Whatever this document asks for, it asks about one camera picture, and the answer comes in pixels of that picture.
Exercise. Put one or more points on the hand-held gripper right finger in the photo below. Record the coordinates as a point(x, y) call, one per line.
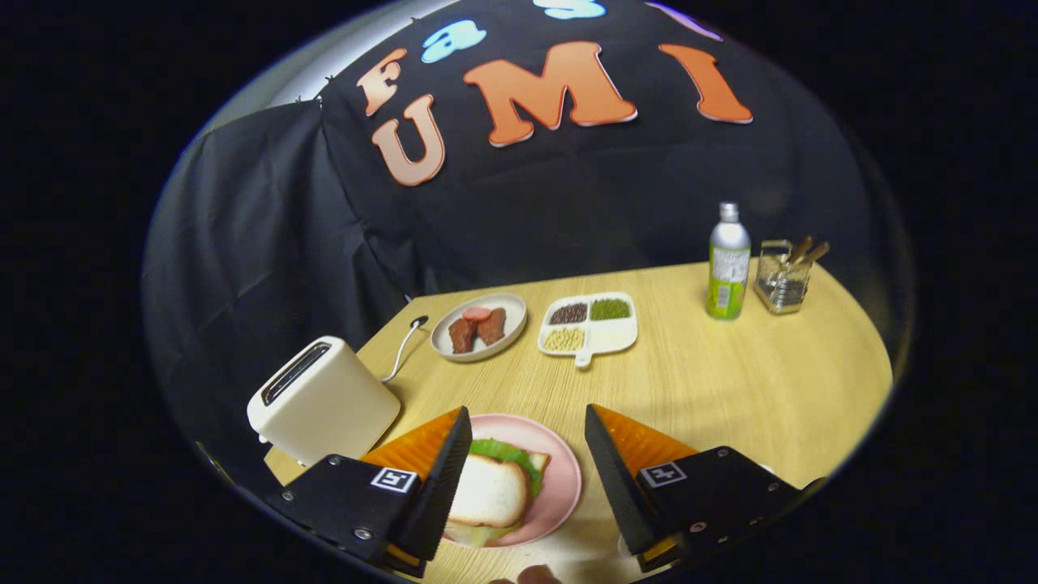
point(616, 483)

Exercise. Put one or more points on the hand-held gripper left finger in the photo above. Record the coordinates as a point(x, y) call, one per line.
point(442, 487)

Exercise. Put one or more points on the round-topped bread slice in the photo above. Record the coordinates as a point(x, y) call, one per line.
point(491, 491)

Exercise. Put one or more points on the green lettuce leaf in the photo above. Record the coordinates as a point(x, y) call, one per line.
point(507, 452)

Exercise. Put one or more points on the pink plate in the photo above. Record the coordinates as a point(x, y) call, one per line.
point(564, 478)

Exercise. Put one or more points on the white toaster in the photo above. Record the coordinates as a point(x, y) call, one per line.
point(332, 405)

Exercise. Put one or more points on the white divided dish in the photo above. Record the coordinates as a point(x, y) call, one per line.
point(616, 332)

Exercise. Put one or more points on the yellow soybeans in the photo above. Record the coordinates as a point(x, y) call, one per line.
point(564, 339)

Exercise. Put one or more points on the brown meat piece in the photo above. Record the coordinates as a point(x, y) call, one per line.
point(462, 334)
point(491, 326)

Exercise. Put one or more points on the green mung beans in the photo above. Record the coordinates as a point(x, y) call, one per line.
point(610, 309)

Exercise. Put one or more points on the dark red beans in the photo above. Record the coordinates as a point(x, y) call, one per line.
point(568, 313)

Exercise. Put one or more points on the red sausage slice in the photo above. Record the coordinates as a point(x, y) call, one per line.
point(477, 313)

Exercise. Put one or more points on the round beige plate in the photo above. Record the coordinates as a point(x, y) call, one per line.
point(512, 308)

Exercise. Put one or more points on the green label drink bottle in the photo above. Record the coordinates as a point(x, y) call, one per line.
point(728, 276)

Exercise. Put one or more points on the black backdrop cloth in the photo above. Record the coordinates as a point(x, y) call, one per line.
point(284, 243)

